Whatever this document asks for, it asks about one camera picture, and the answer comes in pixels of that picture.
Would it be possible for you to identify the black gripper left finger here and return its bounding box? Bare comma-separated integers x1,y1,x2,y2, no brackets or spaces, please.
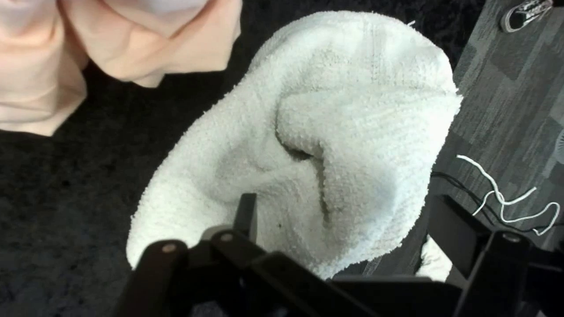
113,193,278,317

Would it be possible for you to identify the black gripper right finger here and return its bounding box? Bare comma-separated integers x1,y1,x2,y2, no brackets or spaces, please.
421,196,534,317

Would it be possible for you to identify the white towel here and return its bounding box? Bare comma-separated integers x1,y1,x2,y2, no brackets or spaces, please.
123,10,463,283

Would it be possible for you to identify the peach t-shirt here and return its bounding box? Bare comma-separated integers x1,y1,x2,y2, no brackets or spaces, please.
0,0,245,138

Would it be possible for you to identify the black table cloth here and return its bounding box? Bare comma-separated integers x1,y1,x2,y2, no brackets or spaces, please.
0,0,490,317

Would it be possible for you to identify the thin white string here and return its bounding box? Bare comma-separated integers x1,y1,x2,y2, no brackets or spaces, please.
456,154,562,238

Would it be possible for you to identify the black floor cable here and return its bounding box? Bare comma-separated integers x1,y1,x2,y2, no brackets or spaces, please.
430,170,490,221

